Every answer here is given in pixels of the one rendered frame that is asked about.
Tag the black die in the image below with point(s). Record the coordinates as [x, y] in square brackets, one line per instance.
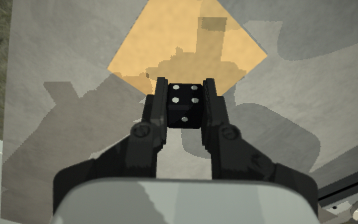
[185, 106]

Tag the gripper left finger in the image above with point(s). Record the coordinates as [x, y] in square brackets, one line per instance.
[136, 154]

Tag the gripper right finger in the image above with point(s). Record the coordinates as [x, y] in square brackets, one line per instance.
[233, 158]

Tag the tan flat mat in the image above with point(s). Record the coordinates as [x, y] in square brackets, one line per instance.
[185, 41]

